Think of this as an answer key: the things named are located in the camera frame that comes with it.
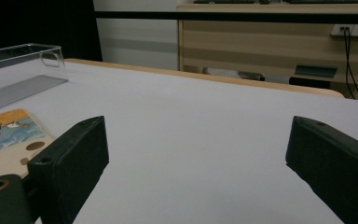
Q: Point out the light wooden desk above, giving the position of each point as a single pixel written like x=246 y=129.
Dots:
x=261 y=46

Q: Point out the black horizontal frame bar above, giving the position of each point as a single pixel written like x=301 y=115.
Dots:
x=230 y=17

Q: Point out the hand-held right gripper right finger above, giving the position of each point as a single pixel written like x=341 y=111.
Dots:
x=335 y=168

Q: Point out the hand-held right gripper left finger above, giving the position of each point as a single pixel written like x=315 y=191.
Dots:
x=71 y=161

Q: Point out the white cabinet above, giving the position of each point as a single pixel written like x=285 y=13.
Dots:
x=136 y=34

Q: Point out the dark green box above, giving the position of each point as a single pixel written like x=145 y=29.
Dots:
x=315 y=71

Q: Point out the beige phone case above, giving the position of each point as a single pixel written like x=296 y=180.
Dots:
x=9 y=137

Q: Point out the black curtain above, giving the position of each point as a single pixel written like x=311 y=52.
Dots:
x=37 y=21

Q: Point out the clear plastic container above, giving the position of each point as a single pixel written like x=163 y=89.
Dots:
x=15 y=90

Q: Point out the dark keyboard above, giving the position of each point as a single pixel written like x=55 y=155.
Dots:
x=223 y=1

